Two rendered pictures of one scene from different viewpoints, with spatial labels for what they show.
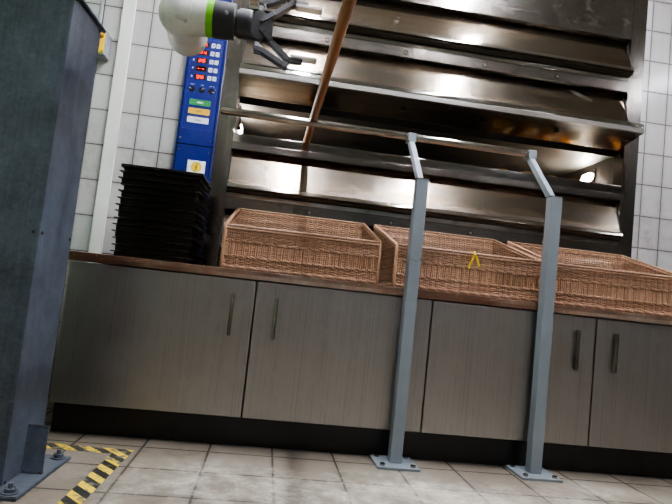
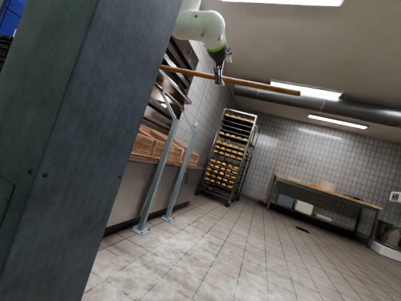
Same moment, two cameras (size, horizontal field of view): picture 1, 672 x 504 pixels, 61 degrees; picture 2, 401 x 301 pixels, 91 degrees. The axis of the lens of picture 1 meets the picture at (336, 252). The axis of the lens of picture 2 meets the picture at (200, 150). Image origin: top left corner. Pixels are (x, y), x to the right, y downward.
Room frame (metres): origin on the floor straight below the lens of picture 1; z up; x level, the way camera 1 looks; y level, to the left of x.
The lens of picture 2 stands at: (0.99, 1.09, 0.70)
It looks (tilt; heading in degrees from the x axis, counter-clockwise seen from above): 2 degrees up; 295
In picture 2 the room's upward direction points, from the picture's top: 18 degrees clockwise
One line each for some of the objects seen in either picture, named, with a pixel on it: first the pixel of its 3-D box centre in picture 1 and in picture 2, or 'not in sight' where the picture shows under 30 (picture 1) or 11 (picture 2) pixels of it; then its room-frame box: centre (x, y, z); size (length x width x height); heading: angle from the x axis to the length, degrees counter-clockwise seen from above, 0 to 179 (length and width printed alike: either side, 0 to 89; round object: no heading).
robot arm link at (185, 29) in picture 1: (187, 16); (209, 30); (1.42, 0.45, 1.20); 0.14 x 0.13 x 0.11; 97
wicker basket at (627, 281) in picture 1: (590, 276); (175, 149); (2.33, -1.05, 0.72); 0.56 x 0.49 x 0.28; 95
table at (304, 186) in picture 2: not in sight; (315, 206); (0.22, -4.63, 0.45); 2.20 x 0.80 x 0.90; 6
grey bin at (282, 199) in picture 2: not in sight; (284, 200); (0.92, -4.55, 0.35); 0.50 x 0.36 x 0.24; 96
